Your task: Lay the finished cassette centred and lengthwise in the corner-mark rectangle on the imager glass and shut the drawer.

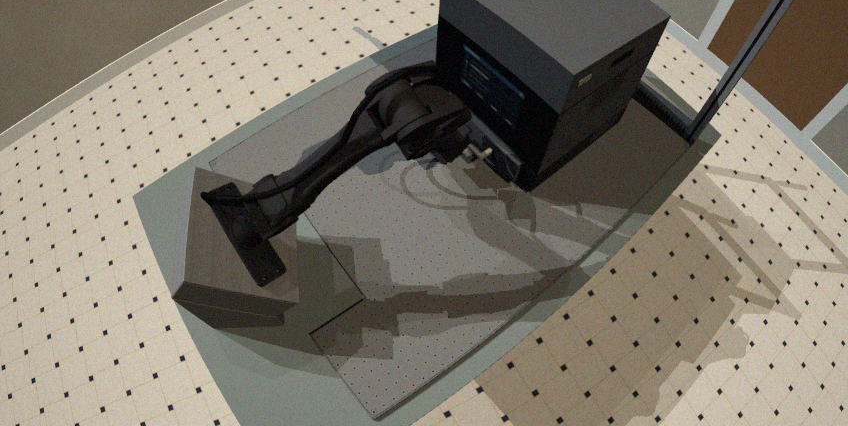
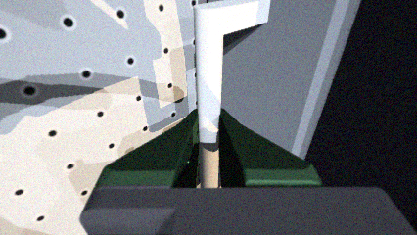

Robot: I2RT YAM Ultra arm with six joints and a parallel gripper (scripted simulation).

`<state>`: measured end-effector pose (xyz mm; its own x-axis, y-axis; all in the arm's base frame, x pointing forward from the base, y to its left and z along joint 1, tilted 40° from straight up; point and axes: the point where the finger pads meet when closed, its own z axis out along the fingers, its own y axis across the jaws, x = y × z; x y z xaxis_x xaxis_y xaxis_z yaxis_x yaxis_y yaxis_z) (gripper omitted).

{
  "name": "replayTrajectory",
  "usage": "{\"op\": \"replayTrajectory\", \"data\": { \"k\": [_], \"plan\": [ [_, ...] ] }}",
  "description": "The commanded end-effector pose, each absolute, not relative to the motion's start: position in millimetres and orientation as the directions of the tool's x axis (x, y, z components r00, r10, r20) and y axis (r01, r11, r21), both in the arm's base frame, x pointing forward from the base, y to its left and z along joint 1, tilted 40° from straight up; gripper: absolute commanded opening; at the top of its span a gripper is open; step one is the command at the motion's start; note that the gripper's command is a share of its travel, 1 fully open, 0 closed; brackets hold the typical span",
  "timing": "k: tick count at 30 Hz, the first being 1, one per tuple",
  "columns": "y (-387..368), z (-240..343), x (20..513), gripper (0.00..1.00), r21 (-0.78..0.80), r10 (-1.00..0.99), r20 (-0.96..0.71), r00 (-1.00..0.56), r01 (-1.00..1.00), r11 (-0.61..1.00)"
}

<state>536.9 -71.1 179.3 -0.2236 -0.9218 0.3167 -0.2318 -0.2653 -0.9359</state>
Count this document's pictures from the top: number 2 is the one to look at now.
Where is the dark grey box-shaped imager with drawer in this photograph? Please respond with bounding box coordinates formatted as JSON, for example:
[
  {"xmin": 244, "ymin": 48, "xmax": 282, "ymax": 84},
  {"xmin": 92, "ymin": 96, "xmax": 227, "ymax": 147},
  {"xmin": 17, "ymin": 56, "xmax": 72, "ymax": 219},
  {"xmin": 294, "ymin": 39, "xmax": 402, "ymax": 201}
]
[{"xmin": 194, "ymin": 0, "xmax": 417, "ymax": 233}]

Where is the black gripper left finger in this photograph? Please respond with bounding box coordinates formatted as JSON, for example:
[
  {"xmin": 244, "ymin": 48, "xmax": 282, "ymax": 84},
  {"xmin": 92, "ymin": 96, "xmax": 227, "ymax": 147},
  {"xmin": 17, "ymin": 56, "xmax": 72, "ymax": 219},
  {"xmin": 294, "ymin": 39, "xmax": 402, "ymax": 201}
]
[{"xmin": 92, "ymin": 109, "xmax": 200, "ymax": 191}]

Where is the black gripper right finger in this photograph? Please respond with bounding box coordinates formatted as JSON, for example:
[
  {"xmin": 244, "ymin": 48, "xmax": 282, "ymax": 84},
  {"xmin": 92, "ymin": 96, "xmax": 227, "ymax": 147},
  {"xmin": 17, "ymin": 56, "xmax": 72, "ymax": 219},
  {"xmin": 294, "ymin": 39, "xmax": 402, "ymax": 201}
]
[{"xmin": 218, "ymin": 109, "xmax": 324, "ymax": 188}]

